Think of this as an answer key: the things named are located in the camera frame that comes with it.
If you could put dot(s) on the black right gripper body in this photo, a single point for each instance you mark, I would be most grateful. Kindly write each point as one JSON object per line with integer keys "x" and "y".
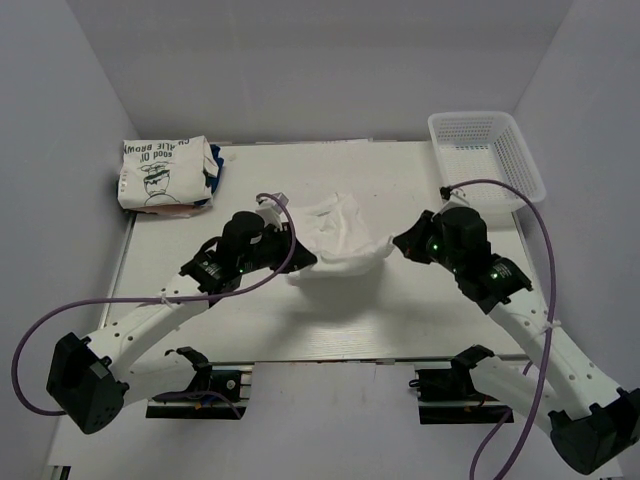
{"x": 425, "y": 245}

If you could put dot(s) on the white SpongeBob print t-shirt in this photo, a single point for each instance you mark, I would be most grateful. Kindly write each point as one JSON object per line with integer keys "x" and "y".
{"x": 335, "y": 232}

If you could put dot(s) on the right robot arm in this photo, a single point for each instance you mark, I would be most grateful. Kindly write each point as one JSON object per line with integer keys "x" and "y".
{"x": 589, "y": 417}

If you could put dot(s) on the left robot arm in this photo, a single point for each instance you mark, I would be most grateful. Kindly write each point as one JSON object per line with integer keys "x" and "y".
{"x": 93, "y": 378}

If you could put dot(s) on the blue folded t-shirt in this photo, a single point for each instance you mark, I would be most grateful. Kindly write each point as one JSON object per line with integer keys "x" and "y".
{"x": 213, "y": 175}

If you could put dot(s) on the pink folded t-shirt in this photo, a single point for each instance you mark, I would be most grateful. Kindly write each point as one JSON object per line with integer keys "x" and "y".
{"x": 163, "y": 210}

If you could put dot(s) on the white plastic mesh basket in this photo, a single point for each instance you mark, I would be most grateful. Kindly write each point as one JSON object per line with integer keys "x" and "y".
{"x": 484, "y": 145}

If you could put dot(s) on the white Charlie Brown folded t-shirt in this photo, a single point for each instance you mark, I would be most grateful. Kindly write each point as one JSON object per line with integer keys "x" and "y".
{"x": 164, "y": 172}

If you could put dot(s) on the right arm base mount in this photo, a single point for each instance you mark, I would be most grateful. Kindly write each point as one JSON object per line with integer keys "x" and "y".
{"x": 446, "y": 396}

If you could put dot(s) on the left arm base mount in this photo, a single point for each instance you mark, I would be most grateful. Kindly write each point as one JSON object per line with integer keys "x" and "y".
{"x": 214, "y": 392}

